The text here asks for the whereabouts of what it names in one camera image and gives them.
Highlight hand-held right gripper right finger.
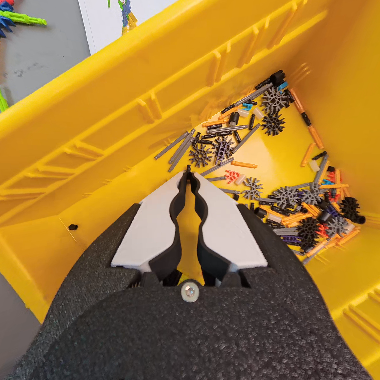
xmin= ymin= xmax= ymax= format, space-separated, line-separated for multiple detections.
xmin=190 ymin=172 xmax=268 ymax=287

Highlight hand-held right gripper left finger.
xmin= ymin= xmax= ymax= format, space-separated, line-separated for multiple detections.
xmin=111 ymin=171 xmax=188 ymax=286

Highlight pile of black orange pieces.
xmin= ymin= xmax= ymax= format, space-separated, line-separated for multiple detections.
xmin=154 ymin=70 xmax=366 ymax=265

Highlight yellow plastic bin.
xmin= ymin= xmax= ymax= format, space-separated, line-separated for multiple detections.
xmin=0 ymin=0 xmax=380 ymax=380

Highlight white building instruction sheet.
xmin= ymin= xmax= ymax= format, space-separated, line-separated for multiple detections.
xmin=78 ymin=0 xmax=179 ymax=55

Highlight blue green assembly with red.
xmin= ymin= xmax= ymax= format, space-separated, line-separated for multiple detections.
xmin=0 ymin=0 xmax=47 ymax=37

